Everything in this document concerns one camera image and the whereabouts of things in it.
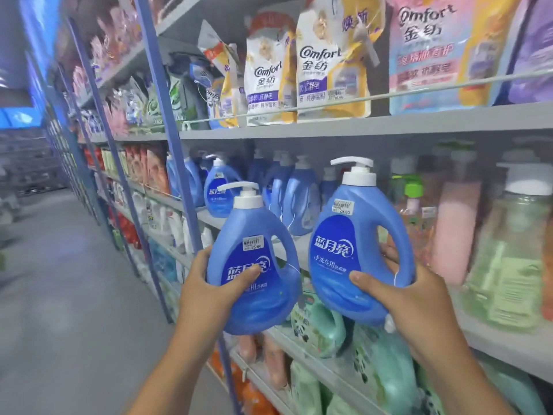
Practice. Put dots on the person's right hand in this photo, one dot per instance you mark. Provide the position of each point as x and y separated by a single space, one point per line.
423 315

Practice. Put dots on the person's left hand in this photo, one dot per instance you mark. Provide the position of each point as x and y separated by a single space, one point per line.
201 298

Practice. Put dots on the person's left thumb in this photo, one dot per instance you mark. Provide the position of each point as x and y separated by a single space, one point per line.
242 278

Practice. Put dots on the person's right thumb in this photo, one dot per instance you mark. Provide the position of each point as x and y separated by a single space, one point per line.
367 284

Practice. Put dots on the blue pump detergent bottle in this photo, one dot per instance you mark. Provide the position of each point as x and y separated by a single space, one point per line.
255 229
345 229

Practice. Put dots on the person's right forearm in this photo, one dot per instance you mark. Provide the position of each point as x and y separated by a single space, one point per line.
462 384

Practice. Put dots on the person's left forearm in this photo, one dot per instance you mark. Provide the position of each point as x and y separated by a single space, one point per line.
177 376

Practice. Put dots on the peach liquid bottle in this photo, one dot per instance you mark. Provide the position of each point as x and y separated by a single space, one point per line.
275 363
247 347

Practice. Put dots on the green cap spray bottle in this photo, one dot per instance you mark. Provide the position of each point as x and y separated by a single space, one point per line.
414 220

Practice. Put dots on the row of white bottles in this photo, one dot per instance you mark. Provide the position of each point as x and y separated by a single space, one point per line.
168 224

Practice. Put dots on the row of blue detergent jugs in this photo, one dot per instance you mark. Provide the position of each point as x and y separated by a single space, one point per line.
300 203

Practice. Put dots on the pink liquid bottle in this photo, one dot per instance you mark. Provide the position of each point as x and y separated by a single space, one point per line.
456 229

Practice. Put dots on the pile of orange packets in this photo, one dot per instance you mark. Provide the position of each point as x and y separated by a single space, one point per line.
250 397

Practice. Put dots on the clear green liquid bottle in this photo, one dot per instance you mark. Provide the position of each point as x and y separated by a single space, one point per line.
509 259

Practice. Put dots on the row of orange refill pouches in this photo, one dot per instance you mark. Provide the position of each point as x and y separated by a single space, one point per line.
147 168

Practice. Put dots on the grey shelving unit blue posts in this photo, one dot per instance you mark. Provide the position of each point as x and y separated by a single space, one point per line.
389 123

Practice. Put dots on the green white refill pouch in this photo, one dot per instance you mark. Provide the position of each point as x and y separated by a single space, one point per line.
157 103

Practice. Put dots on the white orange tilted pouch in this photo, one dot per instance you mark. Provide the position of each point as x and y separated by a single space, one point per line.
224 82

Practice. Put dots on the white yellow softener pouch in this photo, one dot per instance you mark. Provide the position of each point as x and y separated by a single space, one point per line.
328 60
265 77

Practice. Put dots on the dark blue refill pouch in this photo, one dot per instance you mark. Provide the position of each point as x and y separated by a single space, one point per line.
188 82

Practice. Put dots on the pink blue softener pouch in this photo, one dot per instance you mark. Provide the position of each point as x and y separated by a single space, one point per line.
432 51

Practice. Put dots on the grey background shelving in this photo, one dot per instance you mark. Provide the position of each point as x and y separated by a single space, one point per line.
26 164

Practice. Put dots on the row of pink pouches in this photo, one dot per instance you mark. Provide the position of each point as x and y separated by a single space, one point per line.
108 47

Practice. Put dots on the purple softener pouch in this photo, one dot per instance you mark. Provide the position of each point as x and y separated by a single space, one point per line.
535 51

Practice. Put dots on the blue overhead banner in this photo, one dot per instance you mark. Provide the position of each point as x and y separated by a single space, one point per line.
36 34

